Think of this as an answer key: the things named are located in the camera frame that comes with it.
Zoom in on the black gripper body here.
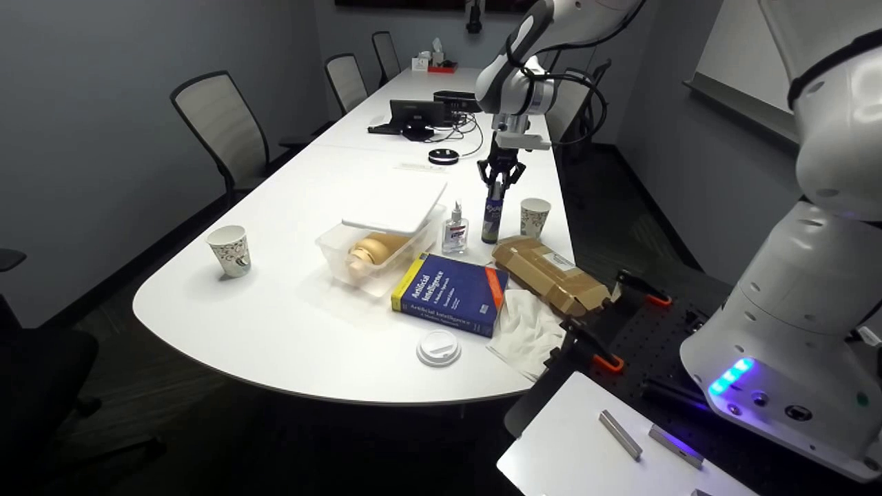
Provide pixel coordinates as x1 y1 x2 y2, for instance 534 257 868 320
475 148 530 191

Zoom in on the clear spray bottle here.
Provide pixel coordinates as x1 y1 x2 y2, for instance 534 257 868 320
441 202 471 258

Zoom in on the patterned paper cup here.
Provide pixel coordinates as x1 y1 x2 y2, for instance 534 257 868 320
205 224 253 281
519 195 554 242

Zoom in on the small black box device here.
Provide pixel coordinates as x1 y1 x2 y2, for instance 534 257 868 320
434 89 483 116

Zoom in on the white plastic tray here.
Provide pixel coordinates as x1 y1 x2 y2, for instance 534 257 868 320
314 181 452 301

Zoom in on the brown cardboard box with label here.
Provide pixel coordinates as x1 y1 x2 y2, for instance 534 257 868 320
492 235 614 320

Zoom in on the blue and yellow textbook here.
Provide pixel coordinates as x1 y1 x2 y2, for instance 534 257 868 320
390 254 510 338

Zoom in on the golden pastry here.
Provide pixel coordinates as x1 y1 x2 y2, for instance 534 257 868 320
344 229 413 279

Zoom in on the crumpled white cloth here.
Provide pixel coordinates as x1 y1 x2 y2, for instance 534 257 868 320
485 284 569 383

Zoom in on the white board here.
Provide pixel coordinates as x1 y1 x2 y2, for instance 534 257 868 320
494 368 760 496

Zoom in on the grey marker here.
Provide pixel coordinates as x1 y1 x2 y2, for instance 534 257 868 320
646 421 709 473
598 408 646 463

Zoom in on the black office chair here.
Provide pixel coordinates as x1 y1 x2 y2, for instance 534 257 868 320
0 246 102 470

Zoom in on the black clamp with orange handle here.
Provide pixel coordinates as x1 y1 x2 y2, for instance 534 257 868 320
613 266 675 312
559 320 629 381

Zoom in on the wall whiteboard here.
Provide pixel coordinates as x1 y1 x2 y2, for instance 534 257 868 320
683 0 803 146

